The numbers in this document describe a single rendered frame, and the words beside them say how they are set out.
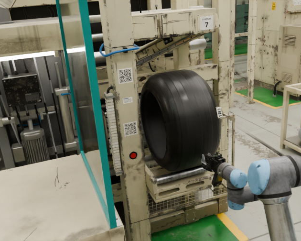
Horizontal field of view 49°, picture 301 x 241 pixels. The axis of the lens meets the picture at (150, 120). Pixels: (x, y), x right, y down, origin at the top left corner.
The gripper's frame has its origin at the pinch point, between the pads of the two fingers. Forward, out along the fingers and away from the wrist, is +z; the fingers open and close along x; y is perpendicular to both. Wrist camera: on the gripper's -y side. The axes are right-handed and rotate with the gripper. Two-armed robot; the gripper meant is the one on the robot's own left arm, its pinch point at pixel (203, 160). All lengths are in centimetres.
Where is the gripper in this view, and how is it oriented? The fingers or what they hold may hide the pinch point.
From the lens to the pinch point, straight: 181.4
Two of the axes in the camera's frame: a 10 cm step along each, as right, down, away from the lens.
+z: -3.3, -1.9, 9.2
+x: -9.4, 1.9, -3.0
